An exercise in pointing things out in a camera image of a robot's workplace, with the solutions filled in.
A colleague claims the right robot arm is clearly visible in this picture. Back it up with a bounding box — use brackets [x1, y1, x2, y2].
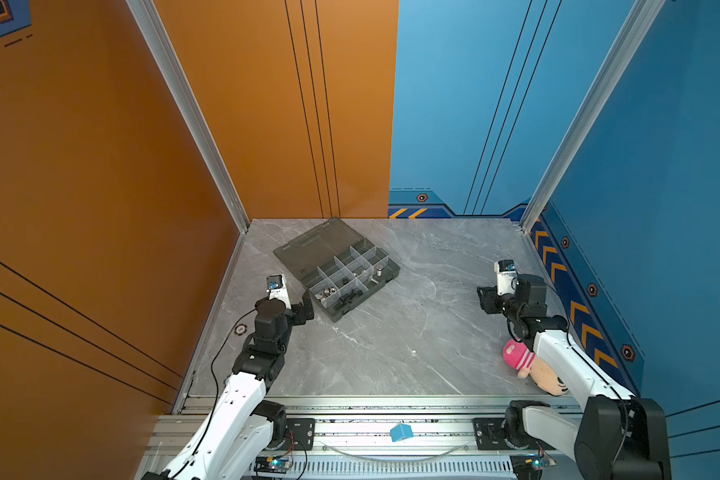
[477, 260, 672, 479]

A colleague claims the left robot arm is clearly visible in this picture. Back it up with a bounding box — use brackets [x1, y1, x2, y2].
[142, 287, 314, 479]

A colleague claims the grey plastic organizer box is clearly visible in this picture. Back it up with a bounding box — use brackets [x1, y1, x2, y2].
[274, 218, 400, 322]

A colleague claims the plush doll toy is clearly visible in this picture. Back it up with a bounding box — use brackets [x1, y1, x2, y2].
[502, 339, 568, 396]

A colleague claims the left circuit board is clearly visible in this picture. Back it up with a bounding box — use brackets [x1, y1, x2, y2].
[251, 456, 293, 479]

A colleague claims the circuit board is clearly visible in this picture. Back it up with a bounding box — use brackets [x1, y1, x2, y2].
[510, 456, 555, 480]
[251, 456, 293, 479]

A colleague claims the right circuit board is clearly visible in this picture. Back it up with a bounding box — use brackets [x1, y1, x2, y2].
[510, 456, 555, 480]

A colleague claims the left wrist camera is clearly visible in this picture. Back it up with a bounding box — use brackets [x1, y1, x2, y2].
[266, 274, 291, 309]

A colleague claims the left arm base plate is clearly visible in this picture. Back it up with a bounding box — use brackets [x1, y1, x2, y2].
[266, 417, 316, 452]

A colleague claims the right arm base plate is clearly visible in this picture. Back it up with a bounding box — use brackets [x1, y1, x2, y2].
[472, 417, 552, 451]

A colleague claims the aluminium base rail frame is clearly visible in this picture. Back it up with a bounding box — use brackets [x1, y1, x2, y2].
[133, 394, 664, 480]

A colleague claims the blue block on rail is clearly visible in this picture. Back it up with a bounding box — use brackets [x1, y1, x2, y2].
[389, 423, 414, 442]

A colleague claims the right aluminium corner post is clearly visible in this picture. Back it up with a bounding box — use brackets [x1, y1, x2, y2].
[519, 0, 665, 234]

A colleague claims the aluminium corner post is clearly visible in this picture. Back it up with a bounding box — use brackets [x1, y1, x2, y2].
[519, 0, 665, 234]
[126, 0, 250, 234]

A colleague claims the left aluminium corner post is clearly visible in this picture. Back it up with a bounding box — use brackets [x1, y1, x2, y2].
[126, 0, 250, 234]

